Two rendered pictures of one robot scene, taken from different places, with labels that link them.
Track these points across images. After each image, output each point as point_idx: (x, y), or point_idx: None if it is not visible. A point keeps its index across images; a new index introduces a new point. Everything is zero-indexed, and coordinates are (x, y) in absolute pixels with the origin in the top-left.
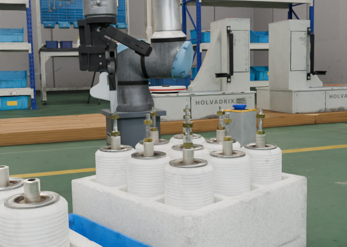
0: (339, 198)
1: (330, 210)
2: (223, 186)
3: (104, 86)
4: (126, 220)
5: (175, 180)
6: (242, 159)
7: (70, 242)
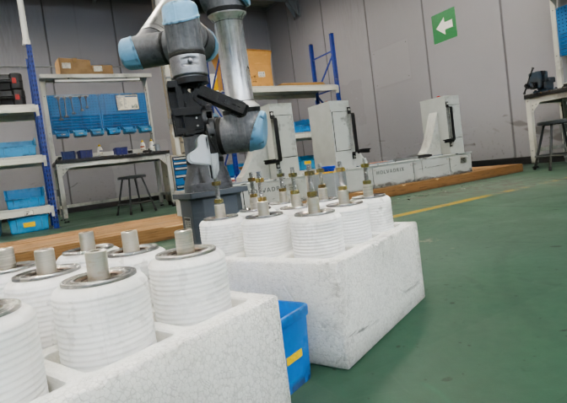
0: (429, 253)
1: (425, 262)
2: (348, 235)
3: (204, 150)
4: (254, 286)
5: (307, 229)
6: (363, 206)
7: None
